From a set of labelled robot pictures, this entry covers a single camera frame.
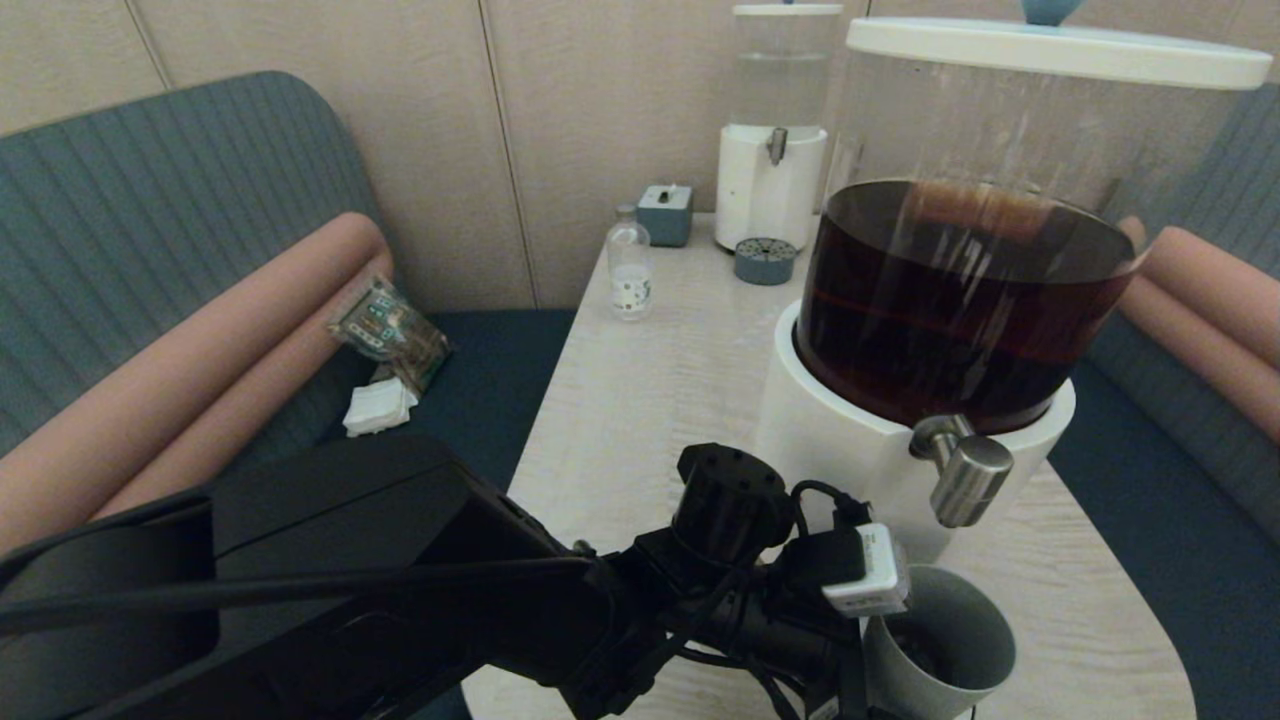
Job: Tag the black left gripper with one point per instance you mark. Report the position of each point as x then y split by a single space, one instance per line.
800 640

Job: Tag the grey plastic cup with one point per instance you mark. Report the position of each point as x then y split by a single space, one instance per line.
950 620

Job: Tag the large metal dispenser tap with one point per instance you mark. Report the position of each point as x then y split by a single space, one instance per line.
968 475

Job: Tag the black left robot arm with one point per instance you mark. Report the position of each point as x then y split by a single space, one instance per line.
350 560

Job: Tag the large dark tea dispenser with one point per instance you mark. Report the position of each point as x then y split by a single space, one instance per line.
830 430

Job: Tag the small blue perforated drip tray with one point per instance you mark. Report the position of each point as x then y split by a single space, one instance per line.
765 264

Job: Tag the teal sofa bench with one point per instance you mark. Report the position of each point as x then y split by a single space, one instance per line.
150 200
1180 560

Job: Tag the clear plastic bottle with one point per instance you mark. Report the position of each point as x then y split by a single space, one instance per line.
630 279

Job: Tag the blue-grey square box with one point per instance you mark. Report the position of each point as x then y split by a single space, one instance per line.
665 214

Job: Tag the small clear water dispenser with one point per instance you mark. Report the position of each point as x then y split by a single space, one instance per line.
765 190

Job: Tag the white folded napkin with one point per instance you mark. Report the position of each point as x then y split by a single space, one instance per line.
378 409

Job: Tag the pink bolster cushion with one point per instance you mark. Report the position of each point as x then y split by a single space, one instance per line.
1230 305
230 430
200 365
1200 350

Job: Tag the small metal dispenser tap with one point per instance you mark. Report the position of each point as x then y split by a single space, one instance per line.
776 146

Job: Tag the green snack packet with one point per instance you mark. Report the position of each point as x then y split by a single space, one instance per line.
390 329

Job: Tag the small white dispenser lid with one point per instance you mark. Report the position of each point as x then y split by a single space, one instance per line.
788 9

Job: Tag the large white dispenser lid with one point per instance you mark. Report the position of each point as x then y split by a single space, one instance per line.
1050 52

